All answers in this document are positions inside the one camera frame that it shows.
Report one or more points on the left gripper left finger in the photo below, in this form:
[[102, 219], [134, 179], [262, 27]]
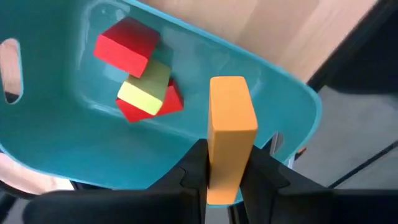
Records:
[[174, 199]]

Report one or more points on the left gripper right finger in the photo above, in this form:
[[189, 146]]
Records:
[[280, 199]]

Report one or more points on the yellow-orange rectangular block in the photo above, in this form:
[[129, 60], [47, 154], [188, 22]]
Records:
[[231, 124]]

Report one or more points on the red rectangular block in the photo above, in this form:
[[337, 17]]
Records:
[[172, 102], [127, 46]]

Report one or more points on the green rectangular block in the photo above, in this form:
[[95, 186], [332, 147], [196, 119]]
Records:
[[146, 90]]

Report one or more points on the teal plastic bin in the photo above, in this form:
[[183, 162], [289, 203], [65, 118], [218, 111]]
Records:
[[62, 140]]

